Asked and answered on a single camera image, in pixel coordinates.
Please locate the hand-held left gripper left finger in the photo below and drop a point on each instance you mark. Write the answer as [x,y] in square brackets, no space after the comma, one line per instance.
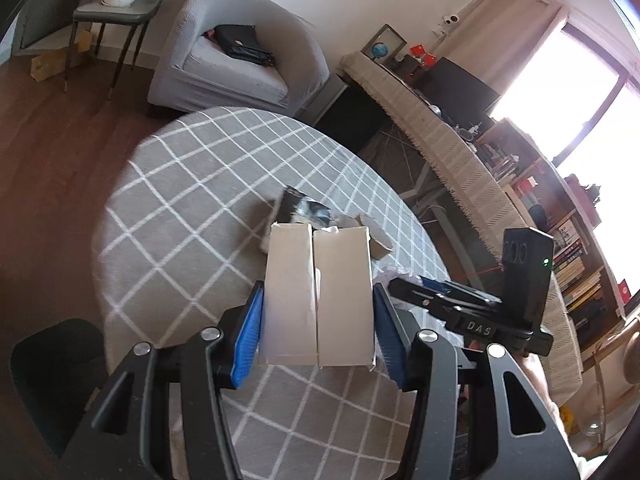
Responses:
[247,340]

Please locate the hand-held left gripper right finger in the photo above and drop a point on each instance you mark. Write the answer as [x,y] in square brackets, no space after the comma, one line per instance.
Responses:
[390,340]

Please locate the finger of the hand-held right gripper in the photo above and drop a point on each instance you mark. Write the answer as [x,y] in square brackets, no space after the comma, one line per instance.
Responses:
[450,287]
[415,295]

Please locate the white tissue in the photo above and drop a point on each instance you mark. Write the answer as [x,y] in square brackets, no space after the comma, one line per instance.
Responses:
[400,275]

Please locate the torn brown cardboard piece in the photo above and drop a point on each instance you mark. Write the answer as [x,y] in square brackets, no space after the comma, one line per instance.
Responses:
[377,242]

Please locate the white cardboard box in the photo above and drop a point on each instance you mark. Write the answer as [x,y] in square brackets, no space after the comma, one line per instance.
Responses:
[320,300]

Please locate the black snack wrapper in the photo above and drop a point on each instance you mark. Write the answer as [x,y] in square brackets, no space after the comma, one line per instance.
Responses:
[305,207]

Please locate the black trash bin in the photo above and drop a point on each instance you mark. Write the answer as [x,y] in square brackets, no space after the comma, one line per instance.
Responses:
[55,375]

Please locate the person's right forearm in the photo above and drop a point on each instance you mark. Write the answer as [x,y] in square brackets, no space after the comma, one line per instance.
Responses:
[540,380]

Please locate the wooden bookshelf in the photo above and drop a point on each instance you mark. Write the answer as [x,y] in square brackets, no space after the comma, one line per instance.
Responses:
[575,260]

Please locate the desk with beige cloth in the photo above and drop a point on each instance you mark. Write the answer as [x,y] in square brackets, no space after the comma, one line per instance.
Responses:
[450,150]

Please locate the round table with checked cloth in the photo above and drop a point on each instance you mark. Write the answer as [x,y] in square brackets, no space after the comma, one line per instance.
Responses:
[200,185]

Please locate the black cabinet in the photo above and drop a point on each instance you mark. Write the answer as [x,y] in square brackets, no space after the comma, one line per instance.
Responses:
[350,120]

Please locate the black monitor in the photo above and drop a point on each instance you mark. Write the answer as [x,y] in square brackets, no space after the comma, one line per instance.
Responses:
[460,85]

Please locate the small red flags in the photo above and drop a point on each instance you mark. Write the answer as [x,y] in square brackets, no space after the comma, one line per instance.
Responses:
[422,52]

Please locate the small blue globe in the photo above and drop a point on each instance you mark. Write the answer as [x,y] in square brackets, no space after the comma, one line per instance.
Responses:
[380,50]

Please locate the beige curtain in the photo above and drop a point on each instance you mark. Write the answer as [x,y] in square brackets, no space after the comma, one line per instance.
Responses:
[500,25]

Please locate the grey armchair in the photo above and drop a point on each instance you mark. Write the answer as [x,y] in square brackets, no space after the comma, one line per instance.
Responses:
[225,75]

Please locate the black bag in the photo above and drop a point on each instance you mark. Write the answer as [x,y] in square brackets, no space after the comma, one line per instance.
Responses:
[240,40]

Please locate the grey chair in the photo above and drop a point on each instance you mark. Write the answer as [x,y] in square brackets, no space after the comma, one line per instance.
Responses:
[120,10]

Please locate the grey door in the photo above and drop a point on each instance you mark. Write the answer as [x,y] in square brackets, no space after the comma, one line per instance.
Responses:
[50,5]

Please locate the wooden picture frame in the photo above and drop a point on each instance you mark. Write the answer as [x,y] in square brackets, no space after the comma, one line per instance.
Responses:
[396,37]

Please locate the white security camera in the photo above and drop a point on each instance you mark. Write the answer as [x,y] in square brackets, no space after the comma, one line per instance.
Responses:
[451,20]

